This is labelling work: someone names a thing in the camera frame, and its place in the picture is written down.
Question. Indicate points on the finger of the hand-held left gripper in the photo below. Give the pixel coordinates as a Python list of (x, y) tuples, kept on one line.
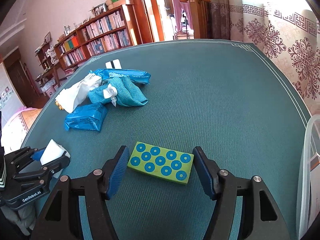
[(43, 171), (37, 154)]

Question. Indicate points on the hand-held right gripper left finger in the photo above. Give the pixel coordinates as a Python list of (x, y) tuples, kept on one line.
[(116, 177)]

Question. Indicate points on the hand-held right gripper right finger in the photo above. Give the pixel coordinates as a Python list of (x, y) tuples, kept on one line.
[(206, 175)]

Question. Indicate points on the white block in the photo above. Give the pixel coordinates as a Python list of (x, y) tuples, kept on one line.
[(53, 151)]

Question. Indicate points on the green box with blue circles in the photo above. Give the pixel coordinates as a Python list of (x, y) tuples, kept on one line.
[(160, 162)]

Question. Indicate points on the short blue snack packet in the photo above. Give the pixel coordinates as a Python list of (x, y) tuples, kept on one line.
[(85, 120)]

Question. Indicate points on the white plastic packet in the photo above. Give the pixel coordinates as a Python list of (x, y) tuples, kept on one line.
[(75, 95)]

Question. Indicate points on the teal cloth pouch white bow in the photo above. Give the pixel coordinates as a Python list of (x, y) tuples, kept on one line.
[(130, 95)]

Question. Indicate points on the clear plastic bowl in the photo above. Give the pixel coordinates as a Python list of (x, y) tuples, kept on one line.
[(306, 155)]

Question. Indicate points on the long blue snack packet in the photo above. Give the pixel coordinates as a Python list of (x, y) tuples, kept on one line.
[(135, 76)]

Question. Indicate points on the pink bedding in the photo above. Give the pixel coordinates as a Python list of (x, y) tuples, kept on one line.
[(17, 122)]

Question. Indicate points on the yellow orange toy block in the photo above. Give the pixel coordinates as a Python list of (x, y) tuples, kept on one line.
[(59, 105)]

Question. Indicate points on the dark wooden wardrobe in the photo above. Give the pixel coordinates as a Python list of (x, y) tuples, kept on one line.
[(20, 77)]

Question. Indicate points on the teal table mat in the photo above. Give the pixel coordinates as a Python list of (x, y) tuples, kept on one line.
[(200, 92)]

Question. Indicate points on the small wooden rack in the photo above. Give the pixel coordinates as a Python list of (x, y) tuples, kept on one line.
[(47, 62)]

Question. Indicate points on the white brown-edged box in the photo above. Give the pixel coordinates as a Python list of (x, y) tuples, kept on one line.
[(315, 161)]

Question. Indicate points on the small white black-striped box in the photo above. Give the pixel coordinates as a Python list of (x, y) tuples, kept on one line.
[(116, 64)]

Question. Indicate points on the wooden bookshelf with books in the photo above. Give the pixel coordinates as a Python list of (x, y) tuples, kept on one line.
[(105, 37)]

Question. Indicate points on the wooden door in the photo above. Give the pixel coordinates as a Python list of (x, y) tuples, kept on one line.
[(200, 17)]

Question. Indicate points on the white patterned curtain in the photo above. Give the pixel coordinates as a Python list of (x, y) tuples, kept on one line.
[(275, 30)]

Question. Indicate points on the grey curtain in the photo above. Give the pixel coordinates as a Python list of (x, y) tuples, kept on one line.
[(218, 12)]

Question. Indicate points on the pink pants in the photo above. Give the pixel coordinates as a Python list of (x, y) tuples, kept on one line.
[(182, 12)]

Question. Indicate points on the picture frame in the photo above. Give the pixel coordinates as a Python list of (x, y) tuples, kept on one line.
[(101, 8)]

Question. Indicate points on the wooden door frame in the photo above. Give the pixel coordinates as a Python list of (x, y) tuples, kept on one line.
[(147, 10)]

